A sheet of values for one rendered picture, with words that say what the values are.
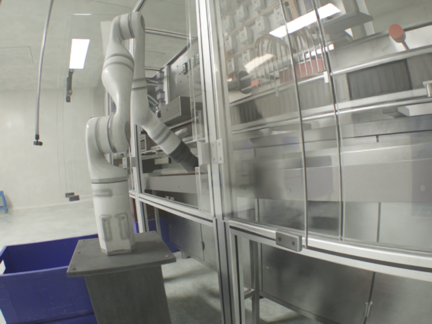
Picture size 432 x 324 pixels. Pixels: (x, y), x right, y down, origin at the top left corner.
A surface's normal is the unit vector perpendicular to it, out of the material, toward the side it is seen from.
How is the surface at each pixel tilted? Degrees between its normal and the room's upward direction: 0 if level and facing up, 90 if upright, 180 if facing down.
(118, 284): 90
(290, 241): 90
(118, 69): 72
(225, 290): 90
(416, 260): 90
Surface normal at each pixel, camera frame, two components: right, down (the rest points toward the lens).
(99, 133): 0.11, 0.00
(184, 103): 0.56, -0.04
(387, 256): -0.82, 0.07
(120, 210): 0.76, -0.05
